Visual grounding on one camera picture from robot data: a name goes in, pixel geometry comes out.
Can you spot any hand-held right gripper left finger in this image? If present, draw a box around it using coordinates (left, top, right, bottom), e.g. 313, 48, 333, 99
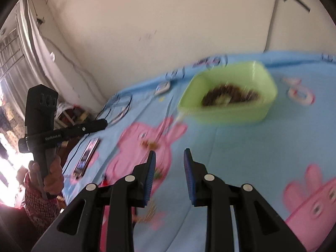
31, 151, 156, 252

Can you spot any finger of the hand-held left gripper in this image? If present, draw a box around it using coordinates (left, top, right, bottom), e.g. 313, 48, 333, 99
62, 119, 108, 140

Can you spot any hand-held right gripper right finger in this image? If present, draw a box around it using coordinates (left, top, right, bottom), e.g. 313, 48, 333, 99
184, 148, 306, 252

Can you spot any amber pendant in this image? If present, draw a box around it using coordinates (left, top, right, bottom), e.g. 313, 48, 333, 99
140, 140, 161, 149

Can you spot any yellow crystal bead bracelet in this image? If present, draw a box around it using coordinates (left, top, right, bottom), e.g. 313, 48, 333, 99
133, 206, 158, 222

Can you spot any green plastic basket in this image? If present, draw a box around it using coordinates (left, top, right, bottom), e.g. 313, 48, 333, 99
177, 61, 278, 124

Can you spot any person's left hand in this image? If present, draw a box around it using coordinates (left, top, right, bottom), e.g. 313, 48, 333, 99
28, 155, 65, 199

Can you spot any smartphone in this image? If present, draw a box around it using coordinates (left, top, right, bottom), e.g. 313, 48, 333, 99
73, 138, 101, 178

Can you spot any printed cartoon pig blanket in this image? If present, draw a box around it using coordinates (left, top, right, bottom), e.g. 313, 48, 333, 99
60, 50, 336, 252

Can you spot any grey curtain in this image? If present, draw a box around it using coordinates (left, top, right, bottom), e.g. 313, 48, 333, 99
0, 0, 105, 112

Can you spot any small white charger box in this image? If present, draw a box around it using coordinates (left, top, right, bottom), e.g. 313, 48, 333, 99
155, 82, 171, 96

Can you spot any black charging cable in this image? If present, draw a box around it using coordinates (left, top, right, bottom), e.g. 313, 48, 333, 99
63, 92, 133, 174

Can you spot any white wall cable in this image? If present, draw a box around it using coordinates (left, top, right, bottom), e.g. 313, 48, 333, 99
264, 0, 280, 52

